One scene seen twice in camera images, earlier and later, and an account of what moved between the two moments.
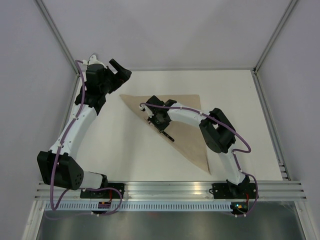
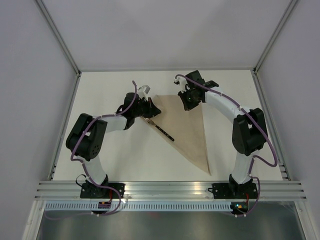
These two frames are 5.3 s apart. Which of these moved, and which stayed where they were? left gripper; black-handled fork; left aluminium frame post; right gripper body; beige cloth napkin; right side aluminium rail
Moved: right gripper body; left gripper
Stayed: left aluminium frame post; beige cloth napkin; black-handled fork; right side aluminium rail
